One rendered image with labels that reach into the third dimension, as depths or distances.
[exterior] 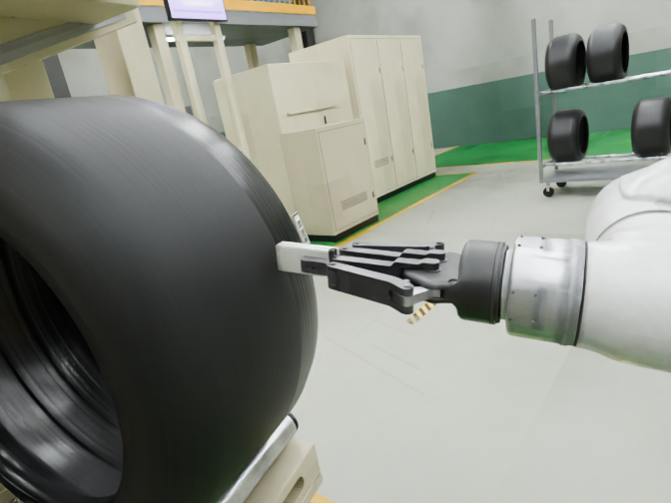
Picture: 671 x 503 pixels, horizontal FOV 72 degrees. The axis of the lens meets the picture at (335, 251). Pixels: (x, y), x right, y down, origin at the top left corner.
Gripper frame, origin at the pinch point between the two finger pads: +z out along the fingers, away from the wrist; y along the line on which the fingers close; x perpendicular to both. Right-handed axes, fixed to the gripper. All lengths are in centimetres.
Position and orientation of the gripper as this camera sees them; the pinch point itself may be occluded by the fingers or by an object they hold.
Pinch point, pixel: (308, 258)
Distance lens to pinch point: 50.0
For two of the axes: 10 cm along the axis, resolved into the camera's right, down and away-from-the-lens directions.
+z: -9.0, -1.0, 4.2
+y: -4.3, 3.3, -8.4
